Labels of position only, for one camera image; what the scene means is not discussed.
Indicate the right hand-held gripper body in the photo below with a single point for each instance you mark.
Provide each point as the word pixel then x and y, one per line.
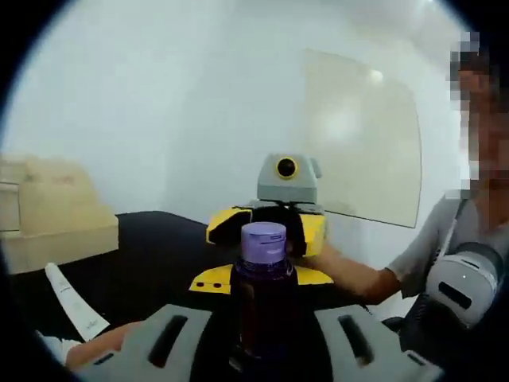
pixel 286 187

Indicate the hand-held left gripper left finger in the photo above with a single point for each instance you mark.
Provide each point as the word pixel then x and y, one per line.
pixel 159 346

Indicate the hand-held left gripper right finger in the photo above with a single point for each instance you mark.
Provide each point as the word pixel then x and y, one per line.
pixel 358 346

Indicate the purple cosmetic bottle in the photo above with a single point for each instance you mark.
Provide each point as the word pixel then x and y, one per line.
pixel 262 246

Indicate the white cosmetic tube bottle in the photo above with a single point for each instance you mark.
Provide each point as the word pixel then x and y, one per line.
pixel 75 302

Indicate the wooden desktop organizer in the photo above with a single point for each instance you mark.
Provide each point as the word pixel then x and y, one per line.
pixel 67 223

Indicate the person's right hand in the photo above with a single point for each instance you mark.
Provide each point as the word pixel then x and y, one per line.
pixel 326 264

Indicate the dark cloth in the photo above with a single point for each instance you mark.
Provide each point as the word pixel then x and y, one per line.
pixel 421 330

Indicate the black table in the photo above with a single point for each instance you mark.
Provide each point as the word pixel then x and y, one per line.
pixel 159 254

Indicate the white chest device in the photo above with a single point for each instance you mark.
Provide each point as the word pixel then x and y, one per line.
pixel 457 290

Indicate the wall whiteboard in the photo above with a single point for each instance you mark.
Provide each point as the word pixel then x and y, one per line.
pixel 358 139

